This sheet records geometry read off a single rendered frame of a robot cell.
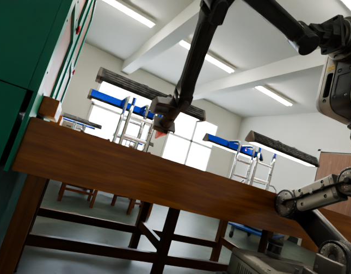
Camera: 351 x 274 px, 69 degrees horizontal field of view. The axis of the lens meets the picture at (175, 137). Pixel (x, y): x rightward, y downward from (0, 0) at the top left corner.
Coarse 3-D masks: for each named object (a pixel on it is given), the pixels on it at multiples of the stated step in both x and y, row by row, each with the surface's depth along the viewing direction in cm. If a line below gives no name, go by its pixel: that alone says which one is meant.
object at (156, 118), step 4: (156, 116) 111; (164, 116) 106; (156, 120) 109; (160, 120) 109; (164, 120) 107; (168, 120) 106; (172, 120) 106; (156, 124) 108; (160, 124) 109; (164, 124) 108; (168, 124) 108; (172, 124) 113; (164, 128) 109; (168, 128) 110; (172, 128) 111; (172, 132) 111
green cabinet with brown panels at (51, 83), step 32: (0, 0) 78; (32, 0) 81; (64, 0) 85; (96, 0) 186; (0, 32) 78; (32, 32) 81; (64, 32) 101; (0, 64) 78; (32, 64) 81; (64, 64) 130
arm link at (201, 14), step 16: (224, 0) 69; (208, 16) 73; (224, 16) 72; (208, 32) 78; (192, 48) 83; (208, 48) 83; (192, 64) 86; (192, 80) 92; (176, 96) 100; (192, 96) 98
